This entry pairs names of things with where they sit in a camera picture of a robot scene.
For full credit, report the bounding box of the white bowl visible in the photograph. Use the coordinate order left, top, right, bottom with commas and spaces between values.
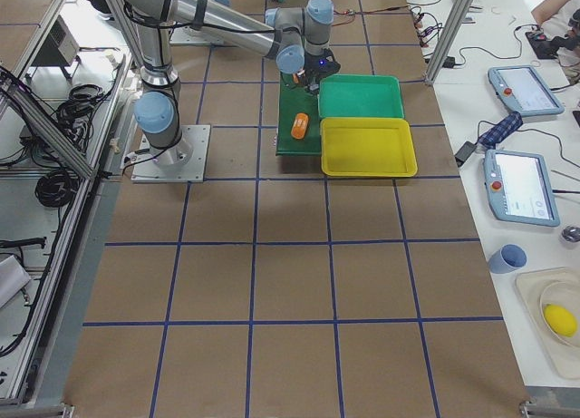
540, 281, 579, 348

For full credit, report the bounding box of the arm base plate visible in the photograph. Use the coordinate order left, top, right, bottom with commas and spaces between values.
130, 124, 211, 183

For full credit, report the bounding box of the yellow plastic tray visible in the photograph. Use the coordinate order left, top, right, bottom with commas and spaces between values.
320, 117, 418, 178

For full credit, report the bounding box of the orange cylinder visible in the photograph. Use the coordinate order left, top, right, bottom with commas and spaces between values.
290, 112, 309, 140

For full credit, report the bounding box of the black power adapter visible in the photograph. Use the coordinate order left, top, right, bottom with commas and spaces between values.
454, 141, 477, 168

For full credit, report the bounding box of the aluminium frame post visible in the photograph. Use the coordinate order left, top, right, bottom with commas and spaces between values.
425, 0, 473, 85

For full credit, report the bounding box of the grey control box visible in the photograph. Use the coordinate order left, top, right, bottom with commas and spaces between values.
32, 15, 81, 80

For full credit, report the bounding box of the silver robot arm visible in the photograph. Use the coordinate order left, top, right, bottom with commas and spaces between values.
87, 0, 340, 157

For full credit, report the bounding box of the green plastic tray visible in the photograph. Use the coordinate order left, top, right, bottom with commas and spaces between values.
319, 73, 405, 119

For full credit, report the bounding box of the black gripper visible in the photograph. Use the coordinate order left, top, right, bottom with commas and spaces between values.
296, 48, 341, 94

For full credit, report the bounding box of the blue cup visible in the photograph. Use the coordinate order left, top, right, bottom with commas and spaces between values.
488, 244, 527, 274

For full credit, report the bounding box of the beige tray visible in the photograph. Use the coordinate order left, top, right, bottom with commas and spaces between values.
516, 267, 579, 380

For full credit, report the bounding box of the yellow lemon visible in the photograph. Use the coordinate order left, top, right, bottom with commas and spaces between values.
543, 304, 577, 337

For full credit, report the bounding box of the teach pendant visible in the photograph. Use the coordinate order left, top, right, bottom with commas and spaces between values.
483, 150, 560, 228
488, 65, 565, 117

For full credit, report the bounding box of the far teach pendant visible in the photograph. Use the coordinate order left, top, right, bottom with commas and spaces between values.
488, 65, 565, 117

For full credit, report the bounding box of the near teach pendant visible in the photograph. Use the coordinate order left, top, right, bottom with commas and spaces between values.
483, 150, 560, 228

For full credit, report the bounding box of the green conveyor belt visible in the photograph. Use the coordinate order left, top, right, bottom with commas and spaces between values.
275, 73, 322, 156

